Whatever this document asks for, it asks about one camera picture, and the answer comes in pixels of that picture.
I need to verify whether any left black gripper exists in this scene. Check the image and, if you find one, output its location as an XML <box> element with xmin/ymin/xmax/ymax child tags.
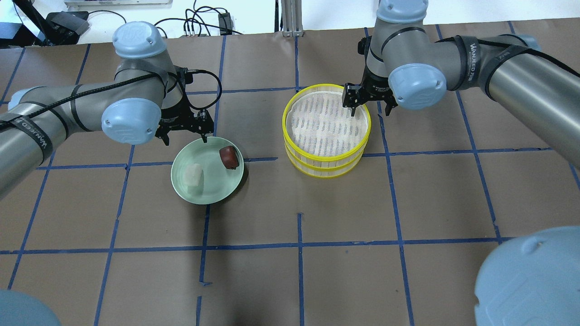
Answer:
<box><xmin>155</xmin><ymin>68</ymin><xmax>215</xmax><ymax>146</ymax></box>

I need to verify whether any light green plate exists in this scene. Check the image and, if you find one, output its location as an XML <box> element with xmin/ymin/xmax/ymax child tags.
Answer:
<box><xmin>170</xmin><ymin>137</ymin><xmax>245</xmax><ymax>205</ymax></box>

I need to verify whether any white bun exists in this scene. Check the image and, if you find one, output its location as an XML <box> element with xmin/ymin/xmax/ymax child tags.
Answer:
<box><xmin>183</xmin><ymin>163</ymin><xmax>203</xmax><ymax>187</ymax></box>

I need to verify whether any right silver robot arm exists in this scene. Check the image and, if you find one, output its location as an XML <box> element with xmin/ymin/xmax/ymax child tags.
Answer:
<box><xmin>342</xmin><ymin>0</ymin><xmax>580</xmax><ymax>326</ymax></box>

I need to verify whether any aluminium frame post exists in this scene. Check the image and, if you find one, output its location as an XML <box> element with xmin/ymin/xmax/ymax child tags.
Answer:
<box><xmin>279</xmin><ymin>0</ymin><xmax>304</xmax><ymax>37</ymax></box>

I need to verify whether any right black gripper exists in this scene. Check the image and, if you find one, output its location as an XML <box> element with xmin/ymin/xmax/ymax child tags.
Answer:
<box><xmin>342</xmin><ymin>36</ymin><xmax>398</xmax><ymax>117</ymax></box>

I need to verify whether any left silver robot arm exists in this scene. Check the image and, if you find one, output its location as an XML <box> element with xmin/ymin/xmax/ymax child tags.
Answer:
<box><xmin>1</xmin><ymin>21</ymin><xmax>211</xmax><ymax>203</ymax></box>

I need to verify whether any black cable bundle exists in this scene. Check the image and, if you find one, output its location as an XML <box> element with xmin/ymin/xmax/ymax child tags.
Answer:
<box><xmin>88</xmin><ymin>0</ymin><xmax>243</xmax><ymax>39</ymax></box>

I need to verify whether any black power adapter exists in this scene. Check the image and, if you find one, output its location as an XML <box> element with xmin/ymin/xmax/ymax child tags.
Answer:
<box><xmin>46</xmin><ymin>11</ymin><xmax>90</xmax><ymax>36</ymax></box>

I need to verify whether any yellow steamer layer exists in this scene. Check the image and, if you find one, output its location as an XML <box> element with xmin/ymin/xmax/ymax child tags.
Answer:
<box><xmin>282</xmin><ymin>83</ymin><xmax>372</xmax><ymax>162</ymax></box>
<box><xmin>285</xmin><ymin>144</ymin><xmax>364</xmax><ymax>179</ymax></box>

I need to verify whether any brown bun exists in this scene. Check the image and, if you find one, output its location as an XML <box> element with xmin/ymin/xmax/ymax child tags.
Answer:
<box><xmin>219</xmin><ymin>146</ymin><xmax>240</xmax><ymax>170</ymax></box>

